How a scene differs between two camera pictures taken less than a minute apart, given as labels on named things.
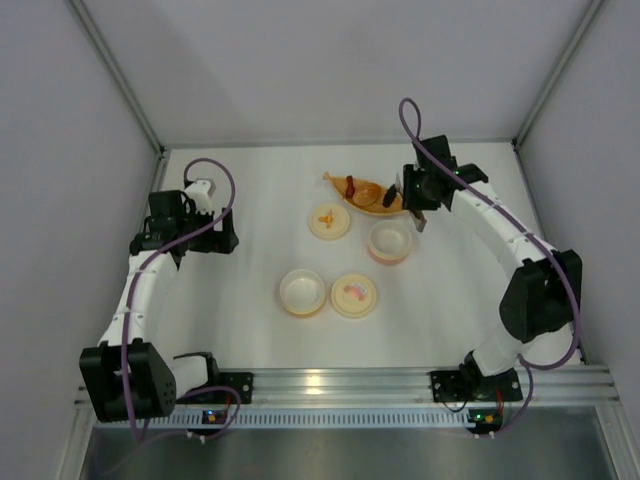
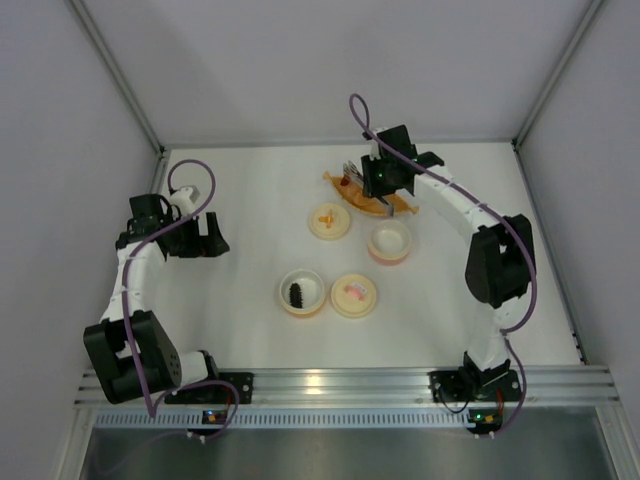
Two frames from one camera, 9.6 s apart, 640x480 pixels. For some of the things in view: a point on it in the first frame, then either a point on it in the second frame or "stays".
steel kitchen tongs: x=420 y=219 → x=352 y=173
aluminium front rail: x=565 y=385 stays
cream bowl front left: x=302 y=291 stays
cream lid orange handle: x=329 y=222 stays
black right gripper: x=414 y=201 → x=375 y=185
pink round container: x=389 y=242 stays
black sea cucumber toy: x=389 y=196 → x=295 y=294
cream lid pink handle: x=353 y=296 stays
